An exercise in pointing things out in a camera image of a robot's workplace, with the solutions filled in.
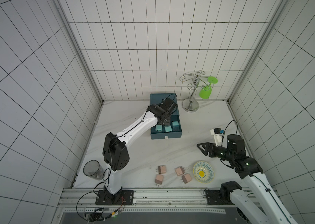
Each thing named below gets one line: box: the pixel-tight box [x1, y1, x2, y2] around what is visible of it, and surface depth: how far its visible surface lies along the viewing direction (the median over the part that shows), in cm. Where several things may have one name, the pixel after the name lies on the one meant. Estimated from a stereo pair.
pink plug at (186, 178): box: [180, 173, 192, 184], surface depth 80 cm
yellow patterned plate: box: [192, 161, 215, 184], surface depth 82 cm
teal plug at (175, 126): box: [171, 121, 180, 132], surface depth 85 cm
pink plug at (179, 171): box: [174, 166, 186, 176], surface depth 83 cm
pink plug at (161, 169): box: [155, 165, 167, 175], surface depth 83 cm
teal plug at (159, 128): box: [155, 124, 163, 133], surface depth 84 cm
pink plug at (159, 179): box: [154, 174, 164, 187], surface depth 80 cm
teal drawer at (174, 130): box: [150, 114, 183, 140], surface depth 84 cm
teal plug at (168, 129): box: [164, 126, 173, 133], surface depth 83 cm
